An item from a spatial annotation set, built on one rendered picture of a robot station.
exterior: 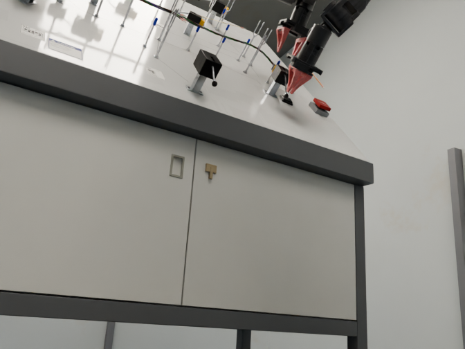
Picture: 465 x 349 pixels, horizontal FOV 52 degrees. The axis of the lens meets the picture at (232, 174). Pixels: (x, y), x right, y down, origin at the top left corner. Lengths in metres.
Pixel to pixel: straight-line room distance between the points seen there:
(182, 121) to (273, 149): 0.27
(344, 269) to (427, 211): 1.26
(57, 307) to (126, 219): 0.22
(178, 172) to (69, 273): 0.34
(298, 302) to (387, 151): 1.76
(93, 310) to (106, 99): 0.43
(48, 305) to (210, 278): 0.36
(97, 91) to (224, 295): 0.54
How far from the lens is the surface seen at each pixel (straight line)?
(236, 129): 1.18
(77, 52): 1.13
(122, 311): 1.02
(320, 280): 1.33
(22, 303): 0.97
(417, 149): 2.73
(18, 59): 1.03
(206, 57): 1.17
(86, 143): 1.05
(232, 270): 1.15
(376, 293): 2.81
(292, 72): 1.43
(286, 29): 1.54
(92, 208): 1.02
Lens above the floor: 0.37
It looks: 18 degrees up
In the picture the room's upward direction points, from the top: 4 degrees clockwise
